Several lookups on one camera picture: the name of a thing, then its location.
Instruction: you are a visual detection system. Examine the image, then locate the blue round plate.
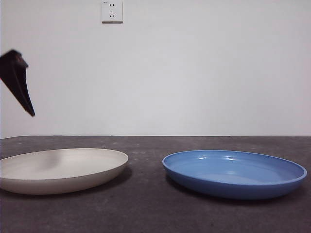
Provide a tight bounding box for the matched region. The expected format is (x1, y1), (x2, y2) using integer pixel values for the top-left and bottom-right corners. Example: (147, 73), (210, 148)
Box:
(162, 150), (308, 200)

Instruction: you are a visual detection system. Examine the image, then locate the white round plate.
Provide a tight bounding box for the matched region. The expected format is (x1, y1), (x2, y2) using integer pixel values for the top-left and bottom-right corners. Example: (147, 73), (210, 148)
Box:
(0, 148), (129, 195)

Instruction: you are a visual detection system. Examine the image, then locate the white wall socket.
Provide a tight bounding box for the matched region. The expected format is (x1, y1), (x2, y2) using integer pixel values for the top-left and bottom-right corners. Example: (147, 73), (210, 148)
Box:
(101, 0), (123, 24)

